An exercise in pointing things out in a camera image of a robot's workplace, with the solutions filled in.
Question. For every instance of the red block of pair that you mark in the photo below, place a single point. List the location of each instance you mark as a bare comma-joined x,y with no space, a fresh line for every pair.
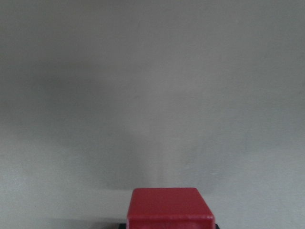
169,208

